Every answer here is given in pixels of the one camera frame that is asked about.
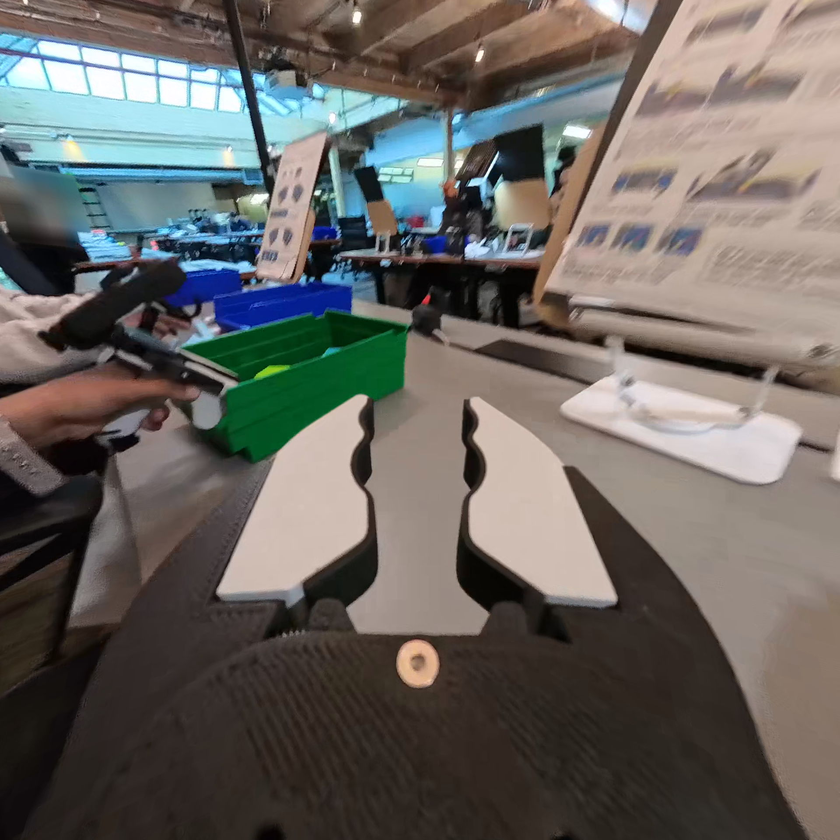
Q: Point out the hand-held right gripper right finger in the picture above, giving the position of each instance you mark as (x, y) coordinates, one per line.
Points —
(531, 525)

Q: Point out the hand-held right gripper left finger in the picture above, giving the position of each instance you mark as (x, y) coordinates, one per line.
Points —
(302, 518)

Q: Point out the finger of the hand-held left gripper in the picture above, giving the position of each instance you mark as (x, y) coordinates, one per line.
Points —
(207, 371)

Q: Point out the lime green cube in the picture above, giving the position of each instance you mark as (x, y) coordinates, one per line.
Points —
(270, 372)

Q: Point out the green plastic bin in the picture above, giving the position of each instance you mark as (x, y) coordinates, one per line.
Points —
(315, 400)

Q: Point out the person's left hand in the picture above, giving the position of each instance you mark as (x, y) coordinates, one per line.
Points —
(79, 400)

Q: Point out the blue plastic bin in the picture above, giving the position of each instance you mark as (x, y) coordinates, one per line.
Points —
(282, 305)
(203, 285)

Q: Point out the silver wristwatch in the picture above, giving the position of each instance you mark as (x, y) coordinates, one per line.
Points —
(26, 463)

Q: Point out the black electronic device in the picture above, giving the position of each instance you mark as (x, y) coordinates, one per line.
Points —
(426, 318)

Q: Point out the black pillar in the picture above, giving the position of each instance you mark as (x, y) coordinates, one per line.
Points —
(249, 92)

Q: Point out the wooden table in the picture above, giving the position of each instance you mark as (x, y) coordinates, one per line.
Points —
(446, 259)

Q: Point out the white ceiling projector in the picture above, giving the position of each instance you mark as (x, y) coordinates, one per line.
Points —
(285, 82)

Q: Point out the person's black clothing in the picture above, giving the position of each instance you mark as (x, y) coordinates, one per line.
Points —
(39, 754)

